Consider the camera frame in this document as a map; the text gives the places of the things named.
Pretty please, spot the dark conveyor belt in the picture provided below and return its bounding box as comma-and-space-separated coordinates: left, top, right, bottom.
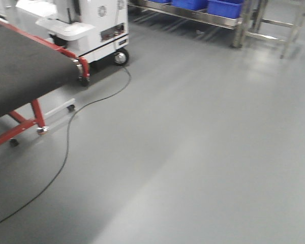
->
0, 24, 79, 117

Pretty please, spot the white wheeled machine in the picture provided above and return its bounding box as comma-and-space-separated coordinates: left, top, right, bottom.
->
16, 0, 130, 66

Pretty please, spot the middle blue plastic bin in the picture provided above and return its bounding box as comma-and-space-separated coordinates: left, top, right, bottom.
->
171, 0, 208, 10

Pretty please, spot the blue plastic bin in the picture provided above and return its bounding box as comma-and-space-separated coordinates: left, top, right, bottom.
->
171, 0, 208, 10
206, 0, 243, 19

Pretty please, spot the left blue plastic bin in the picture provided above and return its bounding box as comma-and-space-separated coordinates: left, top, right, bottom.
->
206, 0, 243, 19

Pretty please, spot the grey floor cable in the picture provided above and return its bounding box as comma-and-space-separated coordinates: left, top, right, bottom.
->
0, 65, 132, 229

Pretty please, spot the stainless steel rack frame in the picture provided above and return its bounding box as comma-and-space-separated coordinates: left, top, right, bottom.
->
128, 1, 305, 59

